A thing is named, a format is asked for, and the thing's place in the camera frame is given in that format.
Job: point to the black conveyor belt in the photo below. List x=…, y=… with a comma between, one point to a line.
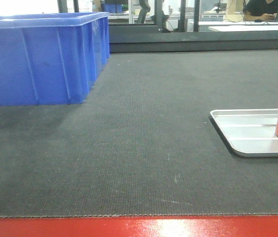
x=143, y=142

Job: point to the blue plastic crate on conveyor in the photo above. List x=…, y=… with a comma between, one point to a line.
x=48, y=59

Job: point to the standing person in background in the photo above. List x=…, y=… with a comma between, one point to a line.
x=145, y=8

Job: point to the silver metal tray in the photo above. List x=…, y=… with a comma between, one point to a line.
x=249, y=132

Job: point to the white desk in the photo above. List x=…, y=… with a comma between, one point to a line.
x=227, y=26

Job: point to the seated person black shirt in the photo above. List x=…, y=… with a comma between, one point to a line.
x=264, y=10

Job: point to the black conveyor rear rail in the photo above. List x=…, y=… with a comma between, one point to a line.
x=144, y=38

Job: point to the red conveyor edge frame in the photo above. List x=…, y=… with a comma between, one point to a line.
x=175, y=226

